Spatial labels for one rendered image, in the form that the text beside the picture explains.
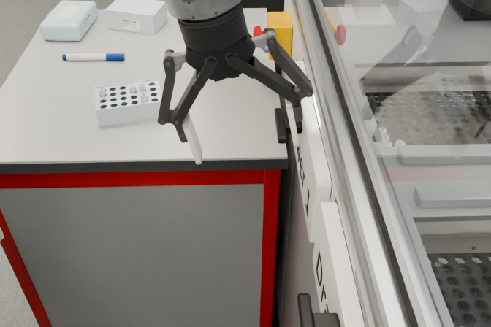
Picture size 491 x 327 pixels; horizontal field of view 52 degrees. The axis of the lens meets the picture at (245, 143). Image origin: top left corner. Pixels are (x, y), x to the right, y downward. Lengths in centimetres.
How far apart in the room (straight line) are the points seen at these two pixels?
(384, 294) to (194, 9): 33
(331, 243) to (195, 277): 65
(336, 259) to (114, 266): 70
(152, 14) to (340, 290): 92
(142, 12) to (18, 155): 50
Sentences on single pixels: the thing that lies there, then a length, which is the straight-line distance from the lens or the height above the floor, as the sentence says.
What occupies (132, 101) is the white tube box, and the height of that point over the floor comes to 79.
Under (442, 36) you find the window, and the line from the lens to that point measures 34.
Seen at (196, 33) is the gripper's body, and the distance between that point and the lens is 57.
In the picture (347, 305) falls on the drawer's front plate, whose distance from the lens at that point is 49.
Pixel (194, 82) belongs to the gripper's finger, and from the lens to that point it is 62.
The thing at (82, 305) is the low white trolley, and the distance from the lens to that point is 128.
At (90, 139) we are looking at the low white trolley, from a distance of 96.
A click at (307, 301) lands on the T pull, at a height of 91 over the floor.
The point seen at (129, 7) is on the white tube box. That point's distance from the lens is 132.
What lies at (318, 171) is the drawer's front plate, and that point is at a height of 93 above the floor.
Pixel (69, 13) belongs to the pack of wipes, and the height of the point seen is 81.
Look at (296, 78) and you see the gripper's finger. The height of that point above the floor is 101.
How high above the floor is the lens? 133
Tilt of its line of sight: 39 degrees down
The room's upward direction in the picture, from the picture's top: straight up
